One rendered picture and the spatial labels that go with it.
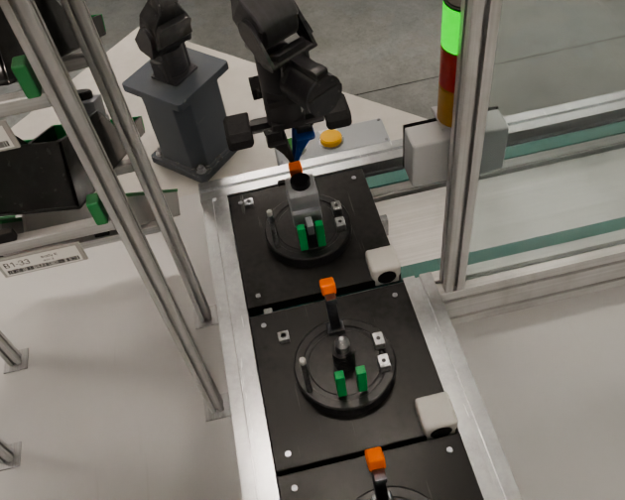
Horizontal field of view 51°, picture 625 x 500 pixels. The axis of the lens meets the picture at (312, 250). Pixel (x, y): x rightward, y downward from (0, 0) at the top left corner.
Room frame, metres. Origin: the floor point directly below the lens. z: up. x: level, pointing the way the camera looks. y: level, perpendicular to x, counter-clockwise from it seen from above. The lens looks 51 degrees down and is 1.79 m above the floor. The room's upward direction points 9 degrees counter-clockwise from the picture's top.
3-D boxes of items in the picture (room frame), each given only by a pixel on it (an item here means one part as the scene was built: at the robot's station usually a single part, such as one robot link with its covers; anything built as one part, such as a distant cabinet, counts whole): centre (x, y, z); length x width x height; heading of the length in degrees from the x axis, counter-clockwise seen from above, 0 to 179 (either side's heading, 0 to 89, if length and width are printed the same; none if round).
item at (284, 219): (0.70, 0.00, 0.98); 0.14 x 0.14 x 0.02
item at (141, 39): (1.06, 0.19, 1.15); 0.09 x 0.07 x 0.06; 124
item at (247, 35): (0.74, -0.02, 1.27); 0.12 x 0.08 x 0.11; 34
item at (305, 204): (0.69, 0.00, 1.06); 0.08 x 0.04 x 0.07; 4
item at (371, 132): (0.92, -0.07, 0.93); 0.21 x 0.07 x 0.06; 94
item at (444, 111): (0.60, -0.20, 1.28); 0.05 x 0.05 x 0.05
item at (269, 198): (0.70, 0.00, 0.96); 0.24 x 0.24 x 0.02; 4
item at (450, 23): (0.60, -0.20, 1.38); 0.05 x 0.05 x 0.05
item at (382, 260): (0.61, -0.10, 0.97); 0.05 x 0.05 x 0.04; 4
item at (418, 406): (0.44, -0.02, 1.01); 0.24 x 0.24 x 0.13; 4
